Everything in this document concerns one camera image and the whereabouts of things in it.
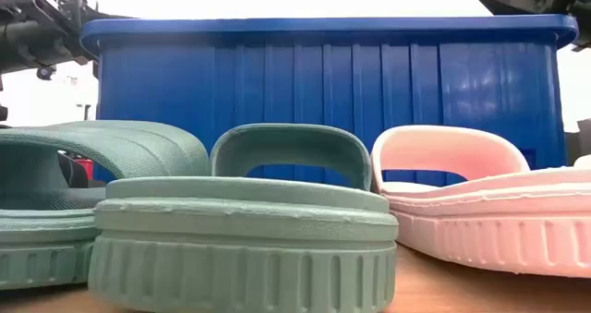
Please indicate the blue plastic bin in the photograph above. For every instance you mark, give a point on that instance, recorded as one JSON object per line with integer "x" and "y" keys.
{"x": 323, "y": 87}

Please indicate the small round black device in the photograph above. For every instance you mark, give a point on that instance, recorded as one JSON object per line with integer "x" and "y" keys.
{"x": 45, "y": 73}

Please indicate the dark grey background equipment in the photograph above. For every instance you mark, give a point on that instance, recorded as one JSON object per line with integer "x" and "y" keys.
{"x": 581, "y": 140}

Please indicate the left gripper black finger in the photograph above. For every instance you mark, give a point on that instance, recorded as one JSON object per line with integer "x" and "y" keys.
{"x": 104, "y": 15}

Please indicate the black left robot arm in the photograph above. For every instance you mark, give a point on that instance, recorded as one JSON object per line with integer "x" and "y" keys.
{"x": 27, "y": 45}

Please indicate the red box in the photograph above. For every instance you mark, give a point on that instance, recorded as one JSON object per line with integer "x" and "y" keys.
{"x": 86, "y": 167}

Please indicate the pink foam slide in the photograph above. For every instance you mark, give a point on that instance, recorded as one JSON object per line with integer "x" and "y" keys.
{"x": 485, "y": 220}

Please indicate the green foam slide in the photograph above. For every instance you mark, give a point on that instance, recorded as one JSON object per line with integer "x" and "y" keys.
{"x": 240, "y": 239}
{"x": 138, "y": 151}

